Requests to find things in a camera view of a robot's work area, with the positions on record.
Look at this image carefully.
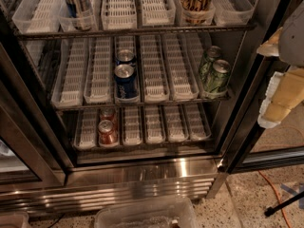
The tall silver blue can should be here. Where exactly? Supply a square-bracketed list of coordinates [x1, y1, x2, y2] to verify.
[60, 0, 95, 30]

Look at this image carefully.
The green soda can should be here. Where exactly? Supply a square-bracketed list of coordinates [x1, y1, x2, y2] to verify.
[203, 59, 231, 94]
[199, 46, 221, 81]

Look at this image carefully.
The bottom shelf rightmost tray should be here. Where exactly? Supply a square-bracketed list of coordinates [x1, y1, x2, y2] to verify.
[183, 103, 211, 141]

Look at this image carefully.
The stainless steel fridge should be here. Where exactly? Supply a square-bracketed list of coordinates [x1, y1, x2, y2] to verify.
[0, 0, 303, 216]

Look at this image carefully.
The bottom shelf leftmost tray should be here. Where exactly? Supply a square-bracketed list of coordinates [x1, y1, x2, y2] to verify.
[74, 109, 97, 151]

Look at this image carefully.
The front green soda can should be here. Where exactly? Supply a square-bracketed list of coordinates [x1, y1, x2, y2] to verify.
[203, 59, 231, 94]

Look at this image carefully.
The top shelf rightmost clear tray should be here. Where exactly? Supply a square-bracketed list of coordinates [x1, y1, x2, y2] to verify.
[212, 0, 254, 27]

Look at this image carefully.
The rear red soda can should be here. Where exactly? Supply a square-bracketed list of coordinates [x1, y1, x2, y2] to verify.
[100, 108, 117, 124]

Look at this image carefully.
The top shelf clear tray leftmost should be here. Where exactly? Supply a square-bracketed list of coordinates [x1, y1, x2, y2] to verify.
[12, 0, 64, 34]

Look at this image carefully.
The middle shelf leftmost tray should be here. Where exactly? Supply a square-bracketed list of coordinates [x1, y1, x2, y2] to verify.
[51, 38, 88, 108]

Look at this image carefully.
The black stand leg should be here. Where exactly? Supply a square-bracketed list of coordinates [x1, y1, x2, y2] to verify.
[264, 191, 304, 217]

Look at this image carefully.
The shelf clear tray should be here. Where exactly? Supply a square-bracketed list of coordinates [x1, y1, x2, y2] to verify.
[212, 0, 254, 27]
[101, 0, 137, 30]
[12, 0, 64, 34]
[140, 0, 176, 27]

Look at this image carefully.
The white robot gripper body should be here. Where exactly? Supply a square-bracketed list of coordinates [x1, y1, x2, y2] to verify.
[278, 1, 304, 67]

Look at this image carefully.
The small clear container corner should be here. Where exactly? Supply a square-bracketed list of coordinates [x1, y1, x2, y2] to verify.
[0, 212, 31, 228]

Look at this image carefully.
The front red soda can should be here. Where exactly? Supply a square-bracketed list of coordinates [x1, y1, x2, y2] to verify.
[98, 120, 118, 145]

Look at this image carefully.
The orange soda can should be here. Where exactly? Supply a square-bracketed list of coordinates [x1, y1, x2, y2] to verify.
[180, 0, 212, 25]

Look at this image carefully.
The middle shelf blue can tray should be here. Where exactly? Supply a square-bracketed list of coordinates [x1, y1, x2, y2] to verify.
[114, 36, 140, 103]

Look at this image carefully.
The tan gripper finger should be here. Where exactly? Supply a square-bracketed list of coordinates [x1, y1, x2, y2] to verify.
[257, 67, 304, 128]
[256, 27, 282, 57]

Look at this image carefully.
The red soda can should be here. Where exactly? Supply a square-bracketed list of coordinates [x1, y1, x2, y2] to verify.
[100, 108, 117, 124]
[98, 120, 118, 145]

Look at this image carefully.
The clear plastic floor bin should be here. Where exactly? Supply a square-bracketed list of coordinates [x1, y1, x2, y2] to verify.
[94, 197, 200, 228]

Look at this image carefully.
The rear green soda can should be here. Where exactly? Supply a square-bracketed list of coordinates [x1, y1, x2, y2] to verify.
[199, 46, 221, 81]

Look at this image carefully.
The orange cable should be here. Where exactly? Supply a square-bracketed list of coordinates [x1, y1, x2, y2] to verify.
[257, 170, 293, 228]

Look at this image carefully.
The top shelf tray under tall can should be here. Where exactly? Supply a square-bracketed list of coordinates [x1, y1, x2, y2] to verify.
[57, 0, 99, 32]

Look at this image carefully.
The bottom shelf red can tray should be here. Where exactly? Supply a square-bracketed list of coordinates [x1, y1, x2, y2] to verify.
[98, 108, 119, 147]

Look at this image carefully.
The front blue soda can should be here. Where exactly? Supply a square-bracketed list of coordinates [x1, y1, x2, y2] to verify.
[114, 64, 137, 99]

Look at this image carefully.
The rear blue soda can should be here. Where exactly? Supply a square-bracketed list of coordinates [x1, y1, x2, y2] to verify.
[116, 49, 136, 67]

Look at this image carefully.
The middle shelf green can tray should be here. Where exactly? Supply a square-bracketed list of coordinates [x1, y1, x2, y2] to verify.
[185, 32, 227, 99]

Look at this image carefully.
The blue soda can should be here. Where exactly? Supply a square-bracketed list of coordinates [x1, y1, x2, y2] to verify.
[114, 64, 137, 99]
[116, 49, 136, 67]

